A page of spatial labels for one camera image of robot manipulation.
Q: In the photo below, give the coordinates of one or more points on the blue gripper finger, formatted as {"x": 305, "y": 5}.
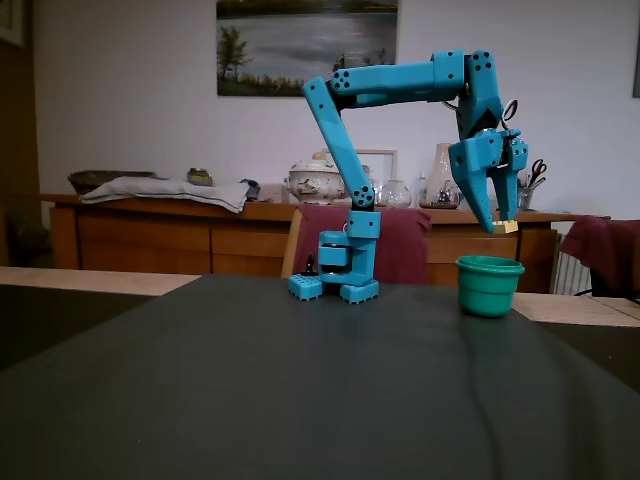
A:
{"x": 475, "y": 195}
{"x": 507, "y": 195}

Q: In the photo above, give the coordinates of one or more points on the dark shallow bowl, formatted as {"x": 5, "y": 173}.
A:
{"x": 95, "y": 177}

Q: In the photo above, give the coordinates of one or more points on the cream lego brick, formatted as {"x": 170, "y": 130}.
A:
{"x": 506, "y": 226}

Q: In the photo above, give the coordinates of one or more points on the pen holder cup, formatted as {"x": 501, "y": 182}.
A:
{"x": 526, "y": 200}

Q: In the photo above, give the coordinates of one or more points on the white radiator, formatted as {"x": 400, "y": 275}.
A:
{"x": 570, "y": 275}

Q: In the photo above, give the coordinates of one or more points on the chair with burgundy cover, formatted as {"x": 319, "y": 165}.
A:
{"x": 400, "y": 245}
{"x": 600, "y": 250}

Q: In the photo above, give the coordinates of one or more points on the framed wall picture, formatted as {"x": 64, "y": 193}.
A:
{"x": 10, "y": 20}

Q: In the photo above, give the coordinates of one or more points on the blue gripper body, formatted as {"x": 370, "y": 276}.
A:
{"x": 474, "y": 159}

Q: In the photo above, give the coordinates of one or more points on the grey table mat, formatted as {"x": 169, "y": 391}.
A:
{"x": 300, "y": 390}

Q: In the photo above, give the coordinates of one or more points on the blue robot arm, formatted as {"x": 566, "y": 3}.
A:
{"x": 390, "y": 82}

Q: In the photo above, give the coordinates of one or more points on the landscape painting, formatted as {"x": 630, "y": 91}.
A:
{"x": 300, "y": 45}

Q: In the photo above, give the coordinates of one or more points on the round glass vase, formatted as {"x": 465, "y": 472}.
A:
{"x": 396, "y": 195}

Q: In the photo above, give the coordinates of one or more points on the folded grey cloth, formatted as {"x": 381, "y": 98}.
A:
{"x": 165, "y": 192}

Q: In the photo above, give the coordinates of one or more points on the white painted soup tureen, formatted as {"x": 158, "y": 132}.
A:
{"x": 315, "y": 182}

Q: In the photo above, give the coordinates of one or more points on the green plastic cup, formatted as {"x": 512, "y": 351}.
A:
{"x": 487, "y": 290}

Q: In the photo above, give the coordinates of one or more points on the tall glass terrarium bottle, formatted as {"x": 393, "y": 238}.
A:
{"x": 440, "y": 175}

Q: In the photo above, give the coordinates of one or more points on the wooden sideboard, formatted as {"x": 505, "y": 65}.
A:
{"x": 150, "y": 240}

